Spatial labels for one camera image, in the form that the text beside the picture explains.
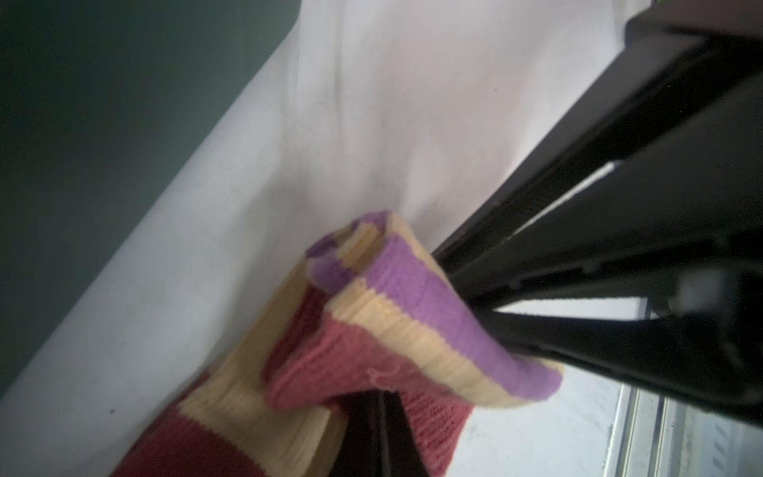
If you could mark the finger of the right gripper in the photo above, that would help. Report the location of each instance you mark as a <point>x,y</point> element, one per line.
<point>713,362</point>
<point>654,174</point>

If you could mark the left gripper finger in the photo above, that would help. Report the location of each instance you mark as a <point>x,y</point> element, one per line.
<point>378,441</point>

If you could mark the striped tan maroon purple sock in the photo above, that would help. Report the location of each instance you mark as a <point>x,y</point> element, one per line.
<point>366,309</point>

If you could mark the green divided organizer tray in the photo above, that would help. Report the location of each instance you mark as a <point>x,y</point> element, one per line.
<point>102,103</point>

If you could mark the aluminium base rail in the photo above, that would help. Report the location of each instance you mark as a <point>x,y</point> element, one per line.
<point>654,435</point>

